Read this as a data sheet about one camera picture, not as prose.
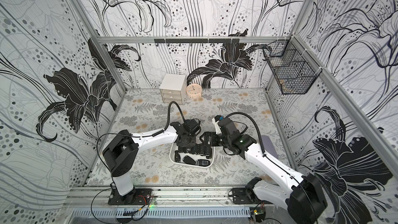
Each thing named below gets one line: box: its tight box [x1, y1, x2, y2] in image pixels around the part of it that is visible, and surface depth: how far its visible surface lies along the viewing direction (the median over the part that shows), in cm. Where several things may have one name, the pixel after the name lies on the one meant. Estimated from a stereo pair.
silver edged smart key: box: [195, 159, 211, 167], surface depth 84 cm
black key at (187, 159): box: [182, 155, 196, 165], surface depth 86 cm
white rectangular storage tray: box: [169, 142, 216, 168], surface depth 86 cm
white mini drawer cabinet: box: [159, 73, 188, 105], surface depth 107 cm
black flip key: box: [204, 145, 212, 160], surface depth 86 cm
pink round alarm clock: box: [186, 83, 203, 100], surface depth 117 cm
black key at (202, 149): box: [199, 143, 206, 157], surface depth 87 cm
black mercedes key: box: [174, 149, 181, 163], surface depth 86 cm
